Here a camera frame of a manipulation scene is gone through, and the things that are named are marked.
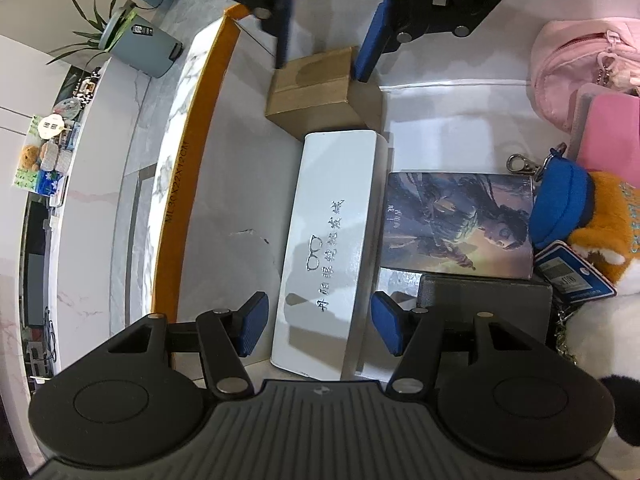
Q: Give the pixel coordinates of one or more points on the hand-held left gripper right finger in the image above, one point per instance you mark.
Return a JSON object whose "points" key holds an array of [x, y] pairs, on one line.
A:
{"points": [[389, 322]]}

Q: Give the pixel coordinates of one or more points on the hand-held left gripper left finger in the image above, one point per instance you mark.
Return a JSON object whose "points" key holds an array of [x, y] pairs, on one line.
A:
{"points": [[252, 325]]}

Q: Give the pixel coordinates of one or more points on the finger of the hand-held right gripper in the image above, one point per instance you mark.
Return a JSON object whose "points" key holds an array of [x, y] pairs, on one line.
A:
{"points": [[285, 15], [372, 40]]}

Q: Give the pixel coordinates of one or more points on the brown cardboard box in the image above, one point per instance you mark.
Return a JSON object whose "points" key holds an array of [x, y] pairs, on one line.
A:
{"points": [[310, 95]]}

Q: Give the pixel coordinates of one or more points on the white glasses box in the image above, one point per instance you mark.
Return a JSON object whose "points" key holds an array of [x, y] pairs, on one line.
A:
{"points": [[325, 240]]}

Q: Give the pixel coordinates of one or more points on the illustrated box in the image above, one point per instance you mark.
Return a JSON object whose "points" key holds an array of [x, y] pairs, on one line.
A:
{"points": [[450, 220]]}

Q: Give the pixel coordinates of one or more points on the orange cardboard box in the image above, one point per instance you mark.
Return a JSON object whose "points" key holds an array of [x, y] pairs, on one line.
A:
{"points": [[240, 185]]}

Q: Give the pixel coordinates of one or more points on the orange plush toy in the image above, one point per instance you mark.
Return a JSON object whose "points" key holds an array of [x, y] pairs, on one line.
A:
{"points": [[605, 220]]}

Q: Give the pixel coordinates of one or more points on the dark grey box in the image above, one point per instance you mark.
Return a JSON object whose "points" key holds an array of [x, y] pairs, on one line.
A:
{"points": [[480, 292]]}

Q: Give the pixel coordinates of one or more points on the pink bag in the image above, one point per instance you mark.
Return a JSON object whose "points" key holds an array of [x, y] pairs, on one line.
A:
{"points": [[565, 60]]}

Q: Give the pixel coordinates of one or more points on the grey trash bin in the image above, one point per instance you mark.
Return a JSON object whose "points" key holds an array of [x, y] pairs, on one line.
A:
{"points": [[145, 45]]}

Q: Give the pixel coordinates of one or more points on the white marble counter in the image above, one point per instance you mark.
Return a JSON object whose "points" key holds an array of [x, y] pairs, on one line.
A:
{"points": [[100, 220]]}

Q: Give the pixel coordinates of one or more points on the blue price tag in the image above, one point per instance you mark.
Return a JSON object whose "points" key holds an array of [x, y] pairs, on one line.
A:
{"points": [[570, 272]]}

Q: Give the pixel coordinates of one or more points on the potted plant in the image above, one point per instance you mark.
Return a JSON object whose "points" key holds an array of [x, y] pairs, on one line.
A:
{"points": [[87, 35]]}

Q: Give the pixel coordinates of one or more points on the white black plush toy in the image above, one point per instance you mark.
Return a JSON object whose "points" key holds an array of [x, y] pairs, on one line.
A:
{"points": [[610, 340]]}

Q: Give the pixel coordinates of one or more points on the small brown teddy bear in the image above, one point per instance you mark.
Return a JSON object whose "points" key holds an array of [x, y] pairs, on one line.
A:
{"points": [[29, 157]]}

